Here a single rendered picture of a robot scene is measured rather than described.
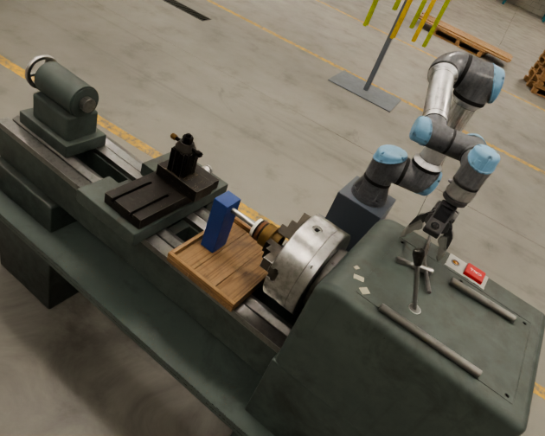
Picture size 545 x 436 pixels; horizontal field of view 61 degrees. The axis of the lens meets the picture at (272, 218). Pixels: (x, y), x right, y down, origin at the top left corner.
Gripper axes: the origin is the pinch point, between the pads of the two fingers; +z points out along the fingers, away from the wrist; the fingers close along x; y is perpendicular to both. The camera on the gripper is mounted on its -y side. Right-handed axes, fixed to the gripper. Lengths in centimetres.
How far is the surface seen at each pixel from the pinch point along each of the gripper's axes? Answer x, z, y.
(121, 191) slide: 95, 32, -27
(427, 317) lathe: -12.0, 3.4, -20.9
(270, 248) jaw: 37.0, 18.1, -19.6
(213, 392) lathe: 29, 75, -37
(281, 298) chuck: 24.7, 24.9, -27.3
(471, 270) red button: -16.7, 2.3, 10.0
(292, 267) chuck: 26.1, 13.3, -25.7
